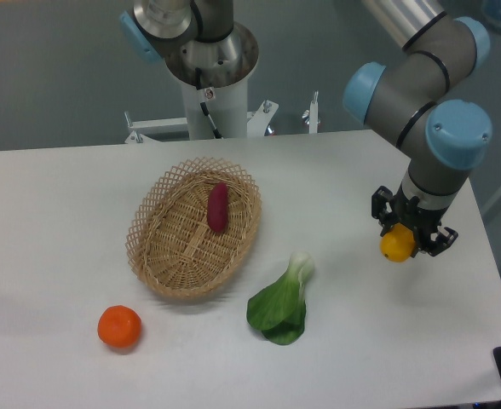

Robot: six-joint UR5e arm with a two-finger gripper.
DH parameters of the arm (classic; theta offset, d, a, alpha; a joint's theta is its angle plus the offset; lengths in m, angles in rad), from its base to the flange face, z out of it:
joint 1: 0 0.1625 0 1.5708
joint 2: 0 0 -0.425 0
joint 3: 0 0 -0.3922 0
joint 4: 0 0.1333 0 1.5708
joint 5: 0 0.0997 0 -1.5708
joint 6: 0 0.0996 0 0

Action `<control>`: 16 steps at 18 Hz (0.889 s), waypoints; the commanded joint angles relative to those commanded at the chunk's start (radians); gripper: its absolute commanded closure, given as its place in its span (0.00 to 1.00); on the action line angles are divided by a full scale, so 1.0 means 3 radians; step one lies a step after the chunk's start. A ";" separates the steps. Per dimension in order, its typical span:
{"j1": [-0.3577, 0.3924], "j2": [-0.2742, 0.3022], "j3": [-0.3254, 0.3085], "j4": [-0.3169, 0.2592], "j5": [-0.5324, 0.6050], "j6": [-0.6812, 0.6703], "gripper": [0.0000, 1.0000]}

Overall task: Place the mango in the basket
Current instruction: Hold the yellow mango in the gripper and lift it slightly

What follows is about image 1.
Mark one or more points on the yellow mango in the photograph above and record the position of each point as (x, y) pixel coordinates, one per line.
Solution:
(398, 244)

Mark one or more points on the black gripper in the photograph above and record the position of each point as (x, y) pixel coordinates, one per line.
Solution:
(390, 210)

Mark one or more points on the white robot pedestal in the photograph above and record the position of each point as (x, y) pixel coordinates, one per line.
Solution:
(213, 79)

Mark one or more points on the oval wicker basket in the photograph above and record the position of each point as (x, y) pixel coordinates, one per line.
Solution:
(170, 246)

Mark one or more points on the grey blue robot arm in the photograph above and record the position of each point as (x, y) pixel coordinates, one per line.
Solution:
(407, 106)

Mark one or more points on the purple sweet potato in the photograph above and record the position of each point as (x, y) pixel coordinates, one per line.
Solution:
(217, 210)

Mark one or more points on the orange tangerine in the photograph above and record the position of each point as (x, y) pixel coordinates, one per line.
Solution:
(119, 327)

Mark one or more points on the green bok choy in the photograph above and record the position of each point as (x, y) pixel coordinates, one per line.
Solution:
(278, 311)

